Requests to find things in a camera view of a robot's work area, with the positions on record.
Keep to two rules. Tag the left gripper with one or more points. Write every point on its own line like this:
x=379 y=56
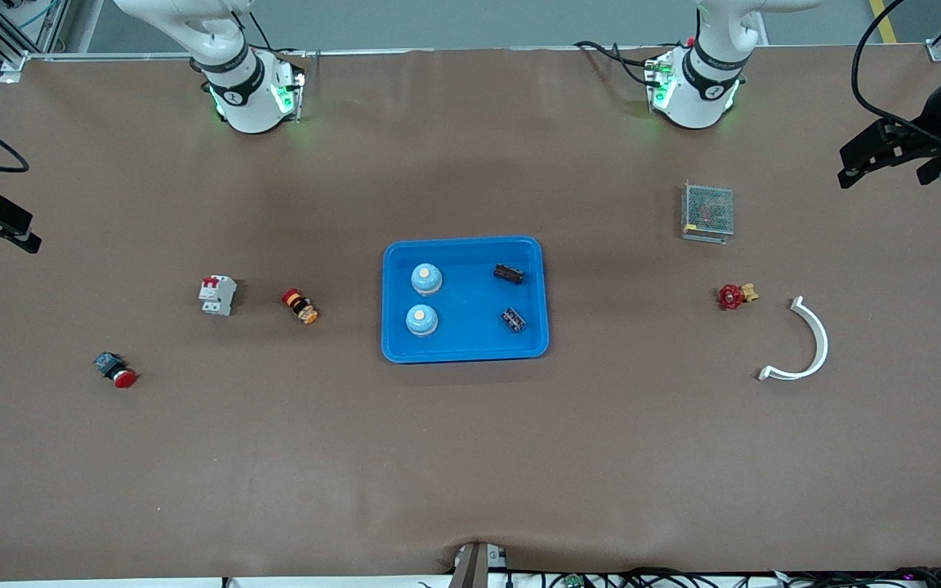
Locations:
x=930 y=116

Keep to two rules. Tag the dark brown relay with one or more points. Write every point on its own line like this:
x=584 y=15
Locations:
x=509 y=273

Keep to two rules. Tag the light blue call bell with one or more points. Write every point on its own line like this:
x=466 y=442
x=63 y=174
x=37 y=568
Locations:
x=426 y=279
x=421 y=320

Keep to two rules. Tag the dark connector block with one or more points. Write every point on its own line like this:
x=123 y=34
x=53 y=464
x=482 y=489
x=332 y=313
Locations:
x=513 y=320

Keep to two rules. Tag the red push button dark body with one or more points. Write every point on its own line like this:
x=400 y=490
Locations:
x=115 y=369

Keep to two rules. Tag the metal mesh power supply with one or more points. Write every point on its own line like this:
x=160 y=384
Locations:
x=707 y=211

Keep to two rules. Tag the brass valve red handwheel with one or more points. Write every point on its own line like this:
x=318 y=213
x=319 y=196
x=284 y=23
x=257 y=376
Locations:
x=730 y=296

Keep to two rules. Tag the blue plastic tray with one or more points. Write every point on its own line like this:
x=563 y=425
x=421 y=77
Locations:
x=470 y=335

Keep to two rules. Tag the brown table cover sheet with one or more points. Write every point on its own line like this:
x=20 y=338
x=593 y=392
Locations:
x=470 y=449

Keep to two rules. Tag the white curved plastic bracket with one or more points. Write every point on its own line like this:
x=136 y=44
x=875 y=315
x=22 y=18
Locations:
x=824 y=343

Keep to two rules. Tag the white circuit breaker red switch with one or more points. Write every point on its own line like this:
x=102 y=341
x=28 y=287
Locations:
x=217 y=296

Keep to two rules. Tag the red orange emergency stop switch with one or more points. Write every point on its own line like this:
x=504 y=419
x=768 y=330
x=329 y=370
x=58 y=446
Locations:
x=301 y=306

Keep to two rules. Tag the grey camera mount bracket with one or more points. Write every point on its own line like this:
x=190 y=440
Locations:
x=470 y=567

